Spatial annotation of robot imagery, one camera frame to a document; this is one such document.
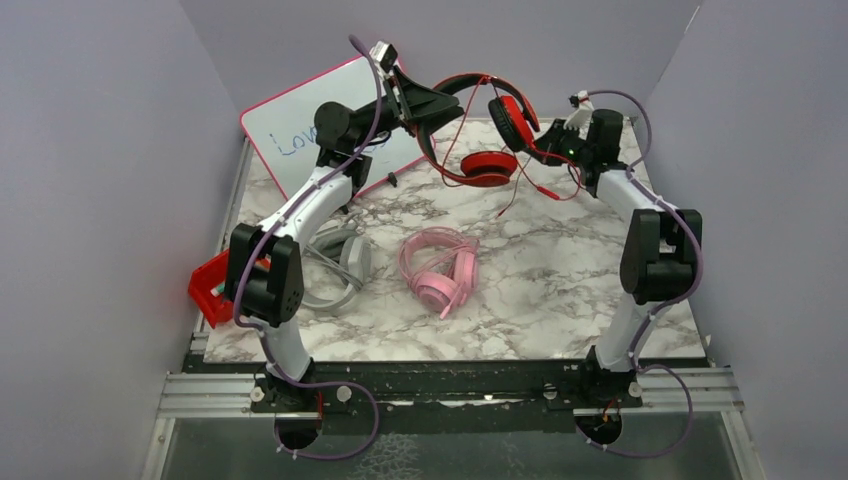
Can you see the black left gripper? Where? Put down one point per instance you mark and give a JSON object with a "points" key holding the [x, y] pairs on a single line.
{"points": [[411, 102]]}

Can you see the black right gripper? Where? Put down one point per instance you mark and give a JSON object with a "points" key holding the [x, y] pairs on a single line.
{"points": [[549, 141]]}

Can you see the red black headphones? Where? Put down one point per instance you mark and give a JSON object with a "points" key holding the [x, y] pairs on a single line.
{"points": [[476, 141]]}

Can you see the grey white headphones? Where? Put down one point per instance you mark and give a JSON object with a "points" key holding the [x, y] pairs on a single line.
{"points": [[348, 255]]}

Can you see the pink headphones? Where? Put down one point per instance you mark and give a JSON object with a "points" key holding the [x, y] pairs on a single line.
{"points": [[446, 281]]}

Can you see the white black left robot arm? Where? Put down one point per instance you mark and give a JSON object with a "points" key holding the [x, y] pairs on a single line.
{"points": [[264, 278]]}

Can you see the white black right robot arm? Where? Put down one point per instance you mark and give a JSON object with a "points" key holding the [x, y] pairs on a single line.
{"points": [[660, 258]]}

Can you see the pink framed whiteboard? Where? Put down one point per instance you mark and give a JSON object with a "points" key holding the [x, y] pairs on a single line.
{"points": [[283, 134]]}

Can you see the red plastic bin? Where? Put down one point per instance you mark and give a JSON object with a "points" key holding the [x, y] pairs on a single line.
{"points": [[215, 310]]}

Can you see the white green marker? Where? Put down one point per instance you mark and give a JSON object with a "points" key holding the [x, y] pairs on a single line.
{"points": [[218, 290]]}

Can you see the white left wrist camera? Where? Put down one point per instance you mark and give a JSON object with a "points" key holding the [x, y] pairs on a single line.
{"points": [[384, 56]]}

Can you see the black metal base rail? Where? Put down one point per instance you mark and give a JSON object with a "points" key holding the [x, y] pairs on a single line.
{"points": [[441, 397]]}

